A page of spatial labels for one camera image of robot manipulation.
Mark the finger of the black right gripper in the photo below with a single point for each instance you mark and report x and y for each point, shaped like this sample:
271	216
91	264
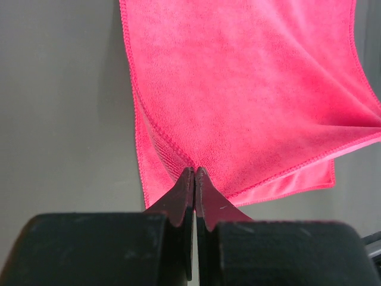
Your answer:
373	246

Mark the pink towel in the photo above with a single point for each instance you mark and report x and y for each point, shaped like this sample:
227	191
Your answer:
263	94

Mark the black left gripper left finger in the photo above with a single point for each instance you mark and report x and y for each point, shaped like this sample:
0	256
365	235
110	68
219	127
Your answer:
153	247

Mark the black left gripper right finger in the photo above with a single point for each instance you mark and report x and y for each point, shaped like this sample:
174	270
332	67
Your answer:
234	249

